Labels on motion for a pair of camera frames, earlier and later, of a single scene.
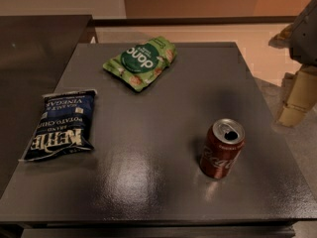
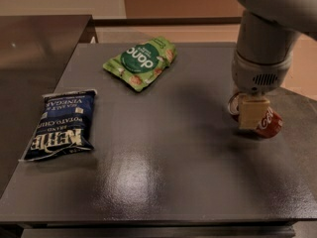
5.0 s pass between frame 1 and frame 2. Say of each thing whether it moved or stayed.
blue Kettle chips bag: stayed
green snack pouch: stayed
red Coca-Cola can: moved
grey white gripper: moved
